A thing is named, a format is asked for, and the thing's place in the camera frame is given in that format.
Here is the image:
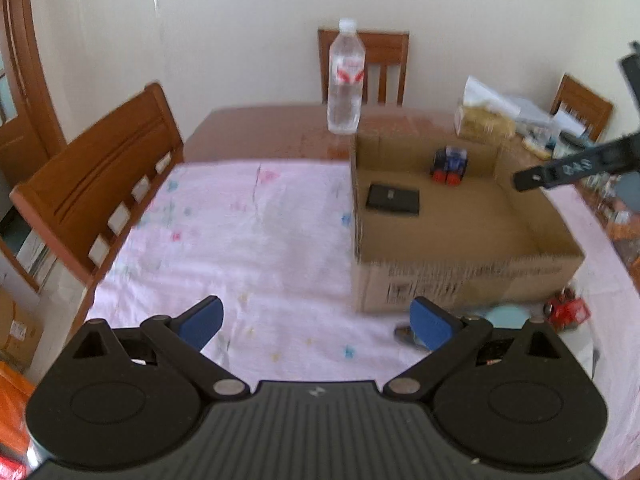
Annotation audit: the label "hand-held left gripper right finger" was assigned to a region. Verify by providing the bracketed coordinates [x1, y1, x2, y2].
[382, 296, 573, 403]

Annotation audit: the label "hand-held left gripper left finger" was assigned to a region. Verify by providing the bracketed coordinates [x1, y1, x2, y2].
[65, 296, 251, 402]

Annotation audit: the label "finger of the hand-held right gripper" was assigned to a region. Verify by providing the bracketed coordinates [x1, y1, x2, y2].
[514, 132, 640, 192]

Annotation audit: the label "clear black correction tape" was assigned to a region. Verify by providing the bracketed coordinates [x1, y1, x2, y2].
[394, 324, 426, 348]

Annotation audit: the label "light blue round case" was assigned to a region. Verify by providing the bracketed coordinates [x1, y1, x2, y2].
[484, 306, 532, 332]

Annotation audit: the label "cardboard box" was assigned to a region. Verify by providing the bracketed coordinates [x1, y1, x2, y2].
[349, 119, 586, 315]

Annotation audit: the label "glass jar dark lid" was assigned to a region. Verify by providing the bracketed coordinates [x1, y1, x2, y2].
[552, 132, 585, 162]

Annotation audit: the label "small printed packets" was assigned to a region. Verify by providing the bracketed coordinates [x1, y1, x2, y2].
[517, 110, 561, 157]

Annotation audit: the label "small wooden chair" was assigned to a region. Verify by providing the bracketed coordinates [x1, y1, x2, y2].
[550, 73, 615, 143]

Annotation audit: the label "clear plastic bag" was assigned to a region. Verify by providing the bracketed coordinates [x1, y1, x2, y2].
[606, 210, 640, 266]

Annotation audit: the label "gold foil bag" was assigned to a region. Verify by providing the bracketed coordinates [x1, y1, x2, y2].
[454, 104, 516, 142]

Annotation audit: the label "pink floral tablecloth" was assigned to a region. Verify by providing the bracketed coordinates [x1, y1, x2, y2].
[85, 160, 640, 480]

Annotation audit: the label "tissue box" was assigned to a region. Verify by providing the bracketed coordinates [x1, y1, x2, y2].
[462, 76, 522, 116]

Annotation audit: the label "blue red toy car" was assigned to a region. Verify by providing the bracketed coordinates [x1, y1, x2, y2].
[431, 146, 470, 187]

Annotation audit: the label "black wallet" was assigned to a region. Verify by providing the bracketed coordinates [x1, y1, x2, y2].
[365, 183, 422, 218]

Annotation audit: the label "stack of papers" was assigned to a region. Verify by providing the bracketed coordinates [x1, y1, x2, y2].
[15, 230, 58, 292]

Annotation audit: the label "brown carton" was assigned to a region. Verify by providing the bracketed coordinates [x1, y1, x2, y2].
[0, 287, 45, 373]

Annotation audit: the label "wide wooden chair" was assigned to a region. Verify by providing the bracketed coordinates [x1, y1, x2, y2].
[10, 81, 186, 322]

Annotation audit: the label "orange cloth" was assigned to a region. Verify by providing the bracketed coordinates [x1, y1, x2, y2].
[0, 360, 37, 463]

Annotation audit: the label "wooden slat-back chair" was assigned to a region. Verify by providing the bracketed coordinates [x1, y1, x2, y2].
[318, 27, 411, 107]

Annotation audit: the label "clear water bottle red label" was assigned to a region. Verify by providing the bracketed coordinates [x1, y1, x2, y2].
[327, 17, 365, 136]

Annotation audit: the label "wooden door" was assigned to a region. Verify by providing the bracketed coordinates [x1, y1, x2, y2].
[0, 0, 68, 186]

